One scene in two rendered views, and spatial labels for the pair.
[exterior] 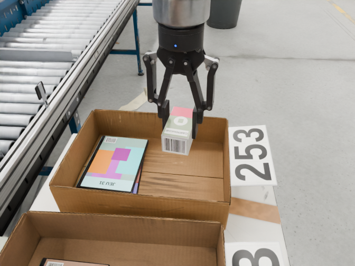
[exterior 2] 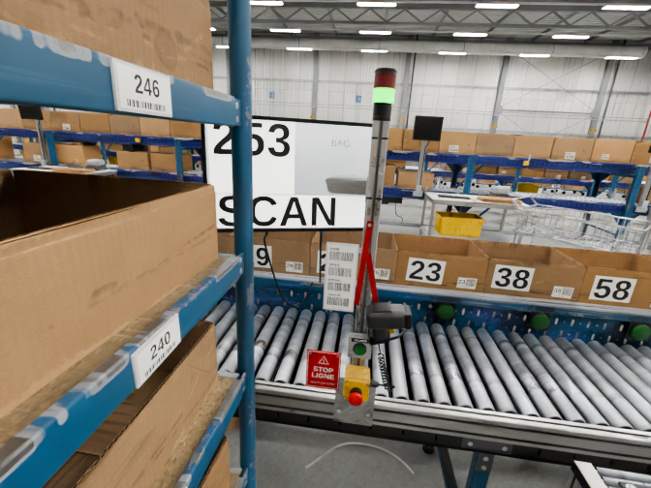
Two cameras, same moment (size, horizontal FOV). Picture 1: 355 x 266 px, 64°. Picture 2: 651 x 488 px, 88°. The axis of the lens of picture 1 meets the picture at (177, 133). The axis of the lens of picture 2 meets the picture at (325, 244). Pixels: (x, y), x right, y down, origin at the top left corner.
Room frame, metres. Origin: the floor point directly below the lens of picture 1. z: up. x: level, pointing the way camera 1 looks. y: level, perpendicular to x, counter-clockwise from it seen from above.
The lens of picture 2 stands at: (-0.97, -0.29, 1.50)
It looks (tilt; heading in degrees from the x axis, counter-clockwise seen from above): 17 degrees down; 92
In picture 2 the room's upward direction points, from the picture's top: 3 degrees clockwise
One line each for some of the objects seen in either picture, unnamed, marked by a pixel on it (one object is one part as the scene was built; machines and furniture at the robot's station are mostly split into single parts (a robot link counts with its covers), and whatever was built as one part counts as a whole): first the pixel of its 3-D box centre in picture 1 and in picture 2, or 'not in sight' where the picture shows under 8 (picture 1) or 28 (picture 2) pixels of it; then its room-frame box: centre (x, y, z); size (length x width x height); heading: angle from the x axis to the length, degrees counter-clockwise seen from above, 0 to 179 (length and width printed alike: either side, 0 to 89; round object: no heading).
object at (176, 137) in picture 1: (180, 130); not in sight; (0.46, -0.01, 0.93); 0.10 x 0.06 x 0.05; 166
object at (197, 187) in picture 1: (150, 161); not in sight; (0.50, 0.07, 0.80); 0.38 x 0.28 x 0.10; 84
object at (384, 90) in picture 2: not in sight; (384, 89); (-0.89, 0.57, 1.62); 0.05 x 0.05 x 0.06
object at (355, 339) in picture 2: not in sight; (359, 346); (-0.89, 0.54, 0.95); 0.07 x 0.03 x 0.07; 176
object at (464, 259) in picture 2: not in sight; (434, 260); (-0.50, 1.27, 0.96); 0.39 x 0.29 x 0.17; 176
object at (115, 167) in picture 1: (115, 162); not in sight; (0.52, 0.16, 0.78); 0.19 x 0.14 x 0.02; 172
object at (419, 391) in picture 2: not in sight; (413, 357); (-0.66, 0.83, 0.72); 0.52 x 0.05 x 0.05; 86
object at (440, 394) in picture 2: not in sight; (430, 359); (-0.59, 0.82, 0.72); 0.52 x 0.05 x 0.05; 86
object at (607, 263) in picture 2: not in sight; (607, 277); (0.28, 1.22, 0.96); 0.39 x 0.29 x 0.17; 176
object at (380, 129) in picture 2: not in sight; (364, 290); (-0.89, 0.57, 1.11); 0.12 x 0.05 x 0.88; 176
